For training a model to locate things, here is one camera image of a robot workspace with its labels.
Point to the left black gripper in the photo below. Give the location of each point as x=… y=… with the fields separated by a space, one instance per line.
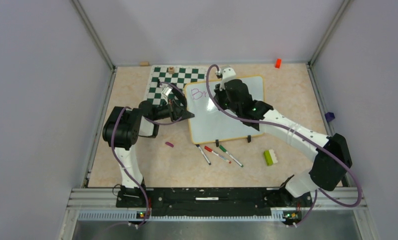
x=176 y=111

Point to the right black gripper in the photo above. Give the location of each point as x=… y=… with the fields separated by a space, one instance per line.
x=218 y=97

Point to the yellow framed whiteboard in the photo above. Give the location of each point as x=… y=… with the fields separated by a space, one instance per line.
x=210 y=124

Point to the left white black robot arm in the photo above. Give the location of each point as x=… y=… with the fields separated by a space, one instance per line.
x=125 y=126

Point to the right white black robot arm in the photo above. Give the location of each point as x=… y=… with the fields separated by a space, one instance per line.
x=329 y=154

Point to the blue whiteboard marker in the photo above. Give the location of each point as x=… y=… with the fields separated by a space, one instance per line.
x=203 y=154

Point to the red whiteboard marker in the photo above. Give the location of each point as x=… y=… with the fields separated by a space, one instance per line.
x=217 y=154

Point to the green whiteboard marker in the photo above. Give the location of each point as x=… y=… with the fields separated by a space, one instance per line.
x=231 y=156

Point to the green white chessboard mat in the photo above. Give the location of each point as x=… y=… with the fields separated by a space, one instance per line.
x=184 y=74

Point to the wooden chess cube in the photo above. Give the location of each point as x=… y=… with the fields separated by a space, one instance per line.
x=171 y=70

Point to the orange red block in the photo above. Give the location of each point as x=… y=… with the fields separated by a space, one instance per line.
x=278 y=63

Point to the green white toy brick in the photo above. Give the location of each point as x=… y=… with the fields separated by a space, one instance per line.
x=270 y=157

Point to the purple block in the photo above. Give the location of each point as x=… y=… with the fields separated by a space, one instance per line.
x=329 y=116

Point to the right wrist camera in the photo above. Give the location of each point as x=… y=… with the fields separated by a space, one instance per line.
x=225 y=74

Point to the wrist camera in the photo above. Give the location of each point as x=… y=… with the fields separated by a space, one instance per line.
x=225 y=74
x=166 y=92

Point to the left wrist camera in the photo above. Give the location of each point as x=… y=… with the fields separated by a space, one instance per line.
x=166 y=92

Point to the wooden block on wall edge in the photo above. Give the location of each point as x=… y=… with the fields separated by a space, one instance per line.
x=144 y=64

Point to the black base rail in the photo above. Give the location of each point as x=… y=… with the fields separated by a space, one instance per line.
x=203 y=202

